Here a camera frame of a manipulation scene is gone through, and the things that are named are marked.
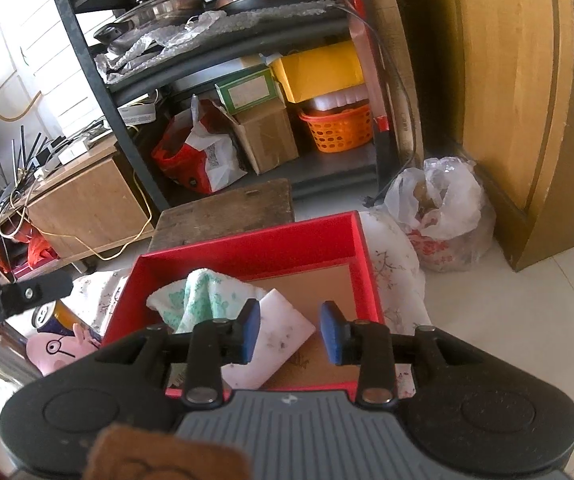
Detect mint green towel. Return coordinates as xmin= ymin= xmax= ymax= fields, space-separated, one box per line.
xmin=146 ymin=269 xmax=267 ymax=334

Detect stainless steel thermos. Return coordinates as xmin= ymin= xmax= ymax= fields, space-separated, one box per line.
xmin=0 ymin=323 xmax=42 ymax=387

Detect red plastic bag in cabinet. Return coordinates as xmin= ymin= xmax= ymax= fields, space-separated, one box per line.
xmin=0 ymin=220 xmax=59 ymax=278

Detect pink pig plush toy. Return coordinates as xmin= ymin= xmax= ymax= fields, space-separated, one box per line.
xmin=25 ymin=302 xmax=101 ymax=376

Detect red cardboard box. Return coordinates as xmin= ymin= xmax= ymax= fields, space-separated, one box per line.
xmin=100 ymin=210 xmax=386 ymax=401

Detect floral white tablecloth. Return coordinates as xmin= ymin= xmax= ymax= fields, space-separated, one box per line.
xmin=66 ymin=210 xmax=429 ymax=390

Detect black wifi router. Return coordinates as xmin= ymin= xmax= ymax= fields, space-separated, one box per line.
xmin=0 ymin=126 xmax=66 ymax=184

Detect wooden TV cabinet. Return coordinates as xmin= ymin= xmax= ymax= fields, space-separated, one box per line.
xmin=0 ymin=136 xmax=159 ymax=281

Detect dark wooden stool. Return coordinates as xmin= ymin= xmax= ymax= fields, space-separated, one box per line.
xmin=148 ymin=179 xmax=294 ymax=252

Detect white plastic bag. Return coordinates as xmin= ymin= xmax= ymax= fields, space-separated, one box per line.
xmin=383 ymin=156 xmax=496 ymax=272

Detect red and white bag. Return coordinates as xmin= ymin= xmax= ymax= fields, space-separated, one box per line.
xmin=151 ymin=94 xmax=247 ymax=195

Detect orange plastic basket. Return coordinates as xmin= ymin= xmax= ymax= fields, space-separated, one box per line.
xmin=299 ymin=101 xmax=374 ymax=154

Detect brown cardboard carton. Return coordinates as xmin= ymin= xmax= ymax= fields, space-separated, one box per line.
xmin=226 ymin=99 xmax=299 ymax=174

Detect green small box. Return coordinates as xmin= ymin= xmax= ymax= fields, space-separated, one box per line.
xmin=215 ymin=67 xmax=278 ymax=115

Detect black metal shelf rack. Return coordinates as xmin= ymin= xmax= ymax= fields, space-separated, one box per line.
xmin=54 ymin=0 xmax=411 ymax=207

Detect yellow cardboard box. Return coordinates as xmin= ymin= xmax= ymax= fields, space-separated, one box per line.
xmin=270 ymin=40 xmax=365 ymax=104

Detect wooden wardrobe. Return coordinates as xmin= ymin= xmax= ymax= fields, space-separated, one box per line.
xmin=401 ymin=0 xmax=574 ymax=271

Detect steel pot with lid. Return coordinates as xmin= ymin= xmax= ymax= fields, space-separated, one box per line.
xmin=94 ymin=0 xmax=206 ymax=51

